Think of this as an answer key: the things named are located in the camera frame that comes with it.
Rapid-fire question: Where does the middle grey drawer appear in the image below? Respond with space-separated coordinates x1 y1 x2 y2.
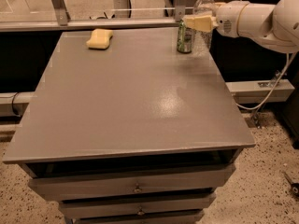
59 193 216 218

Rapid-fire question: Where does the clear plastic water bottle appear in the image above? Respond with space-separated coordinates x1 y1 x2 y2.
192 0 216 54

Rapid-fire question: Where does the yellow sponge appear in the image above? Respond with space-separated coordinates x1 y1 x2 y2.
86 29 113 49

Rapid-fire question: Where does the grey drawer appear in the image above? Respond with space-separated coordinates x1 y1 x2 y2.
75 210 204 224
59 193 216 218
29 163 235 201

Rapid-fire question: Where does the metal guard rail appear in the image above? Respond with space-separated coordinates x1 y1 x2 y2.
0 0 192 32

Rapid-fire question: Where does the grey drawer cabinet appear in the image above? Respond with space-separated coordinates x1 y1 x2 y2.
2 27 257 224

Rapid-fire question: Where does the top grey drawer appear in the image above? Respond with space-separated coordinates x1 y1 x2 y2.
29 163 235 201

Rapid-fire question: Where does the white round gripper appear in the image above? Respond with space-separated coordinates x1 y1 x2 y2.
183 1 249 37

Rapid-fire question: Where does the green soda can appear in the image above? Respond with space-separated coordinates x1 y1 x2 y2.
177 20 193 54

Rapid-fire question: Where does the bottom grey drawer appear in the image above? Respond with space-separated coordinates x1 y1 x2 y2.
75 210 204 224

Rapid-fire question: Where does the white cable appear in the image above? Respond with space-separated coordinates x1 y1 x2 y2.
235 0 298 112

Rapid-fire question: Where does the black caster wheel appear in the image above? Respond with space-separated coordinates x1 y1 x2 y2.
284 173 299 197

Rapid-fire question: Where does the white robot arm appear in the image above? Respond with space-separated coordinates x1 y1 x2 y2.
183 0 299 53

